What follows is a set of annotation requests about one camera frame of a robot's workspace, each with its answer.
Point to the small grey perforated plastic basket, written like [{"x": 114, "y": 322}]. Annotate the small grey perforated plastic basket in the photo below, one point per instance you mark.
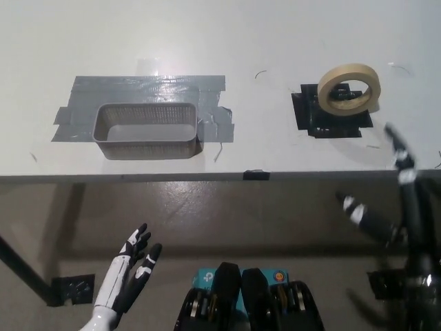
[{"x": 144, "y": 150}]

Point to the clear tape patch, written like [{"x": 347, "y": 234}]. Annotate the clear tape patch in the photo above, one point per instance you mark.
[{"x": 150, "y": 66}]

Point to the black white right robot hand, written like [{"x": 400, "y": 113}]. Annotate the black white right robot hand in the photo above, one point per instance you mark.
[{"x": 415, "y": 213}]

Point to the black tape square patch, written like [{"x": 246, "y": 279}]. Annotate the black tape square patch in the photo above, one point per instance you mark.
[{"x": 330, "y": 124}]

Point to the beige masking tape roll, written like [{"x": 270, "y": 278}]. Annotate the beige masking tape roll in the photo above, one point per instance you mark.
[{"x": 325, "y": 94}]

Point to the black diagonal table leg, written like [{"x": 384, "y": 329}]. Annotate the black diagonal table leg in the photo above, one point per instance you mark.
[{"x": 24, "y": 265}]

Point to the grey duct tape patch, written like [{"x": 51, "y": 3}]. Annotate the grey duct tape patch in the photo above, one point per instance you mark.
[{"x": 138, "y": 88}]

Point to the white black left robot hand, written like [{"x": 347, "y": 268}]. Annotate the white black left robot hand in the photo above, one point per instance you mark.
[{"x": 117, "y": 276}]

